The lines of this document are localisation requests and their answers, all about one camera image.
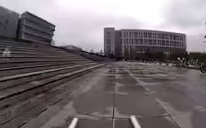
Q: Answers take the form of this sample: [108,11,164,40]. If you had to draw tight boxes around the row of trees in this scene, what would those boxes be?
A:
[113,46,206,63]

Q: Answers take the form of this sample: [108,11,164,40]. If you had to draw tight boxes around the grey paved plaza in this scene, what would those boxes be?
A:
[20,60,206,128]

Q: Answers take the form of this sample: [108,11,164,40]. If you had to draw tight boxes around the grey multi-storey building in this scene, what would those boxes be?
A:
[103,27,188,61]

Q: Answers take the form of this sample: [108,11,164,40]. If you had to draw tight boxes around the robot's own part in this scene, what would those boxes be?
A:
[129,115,143,128]
[67,116,79,128]

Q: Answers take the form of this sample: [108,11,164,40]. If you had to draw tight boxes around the wide stone steps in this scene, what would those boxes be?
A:
[0,39,107,104]

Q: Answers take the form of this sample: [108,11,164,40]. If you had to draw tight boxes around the grey stepped building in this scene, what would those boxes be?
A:
[0,0,57,46]

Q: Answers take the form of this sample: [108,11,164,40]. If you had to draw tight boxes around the grey cobbled strip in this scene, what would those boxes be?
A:
[0,64,107,128]

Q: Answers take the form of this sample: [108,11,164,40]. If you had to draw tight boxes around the row of parked bicycles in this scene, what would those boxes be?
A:
[173,55,206,74]

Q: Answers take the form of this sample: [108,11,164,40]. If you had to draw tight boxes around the person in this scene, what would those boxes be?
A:
[2,46,12,58]

